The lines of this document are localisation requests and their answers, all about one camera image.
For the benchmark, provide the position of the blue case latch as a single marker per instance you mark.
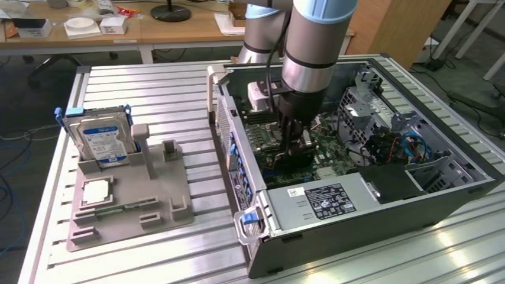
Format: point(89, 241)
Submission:
point(248, 219)

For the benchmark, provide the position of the open cardboard box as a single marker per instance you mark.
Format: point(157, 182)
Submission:
point(236, 16)

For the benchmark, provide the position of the silver chipset heatsink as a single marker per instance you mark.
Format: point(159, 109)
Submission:
point(325, 173)

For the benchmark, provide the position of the open black PC case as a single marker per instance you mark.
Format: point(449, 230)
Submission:
point(354, 230)

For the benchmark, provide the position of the black stand base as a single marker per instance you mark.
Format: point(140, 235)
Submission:
point(477, 100)

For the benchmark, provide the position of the black topped white box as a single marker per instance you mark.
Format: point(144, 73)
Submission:
point(31, 28)

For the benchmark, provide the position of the green motherboard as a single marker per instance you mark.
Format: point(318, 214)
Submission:
point(334, 148)

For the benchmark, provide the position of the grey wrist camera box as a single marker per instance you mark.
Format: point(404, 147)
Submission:
point(260, 97)

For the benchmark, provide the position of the white labelled box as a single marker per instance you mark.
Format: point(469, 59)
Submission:
point(113, 26)

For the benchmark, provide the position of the red packet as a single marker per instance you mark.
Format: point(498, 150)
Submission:
point(128, 12)

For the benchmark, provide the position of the black round lamp base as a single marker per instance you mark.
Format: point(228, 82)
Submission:
point(171, 13)

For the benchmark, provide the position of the silver CPU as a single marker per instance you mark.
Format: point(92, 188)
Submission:
point(96, 192)

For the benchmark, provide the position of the grey parts rack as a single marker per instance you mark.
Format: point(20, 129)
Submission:
point(145, 192)

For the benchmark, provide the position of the white round container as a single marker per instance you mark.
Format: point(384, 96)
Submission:
point(80, 28)

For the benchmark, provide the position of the green RAM stick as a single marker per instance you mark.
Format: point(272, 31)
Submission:
point(115, 208)
point(268, 150)

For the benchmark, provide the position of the wooden cabinet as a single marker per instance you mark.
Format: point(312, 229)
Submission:
point(394, 29)

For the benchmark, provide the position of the white paper stack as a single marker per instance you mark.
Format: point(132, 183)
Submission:
point(227, 26)

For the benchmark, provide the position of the black power adapter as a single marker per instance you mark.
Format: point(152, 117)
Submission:
point(434, 65)

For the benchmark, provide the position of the hard disk in blue caddy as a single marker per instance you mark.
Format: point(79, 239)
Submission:
point(103, 139)

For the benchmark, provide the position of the grey power supply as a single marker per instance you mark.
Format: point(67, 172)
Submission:
point(322, 201)

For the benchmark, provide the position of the grey disk bay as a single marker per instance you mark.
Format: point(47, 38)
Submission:
point(441, 174)

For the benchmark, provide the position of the white table frame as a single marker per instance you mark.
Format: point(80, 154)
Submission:
point(473, 29)

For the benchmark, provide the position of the black chair base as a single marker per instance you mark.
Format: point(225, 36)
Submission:
point(51, 66)

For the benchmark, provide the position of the black plastic shroud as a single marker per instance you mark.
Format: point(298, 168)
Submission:
point(390, 183)

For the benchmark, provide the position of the CPU socket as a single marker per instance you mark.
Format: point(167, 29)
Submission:
point(273, 131)

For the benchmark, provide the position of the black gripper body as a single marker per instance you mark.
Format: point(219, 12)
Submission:
point(301, 106)

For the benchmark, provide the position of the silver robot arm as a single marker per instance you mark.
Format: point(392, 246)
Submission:
point(312, 44)

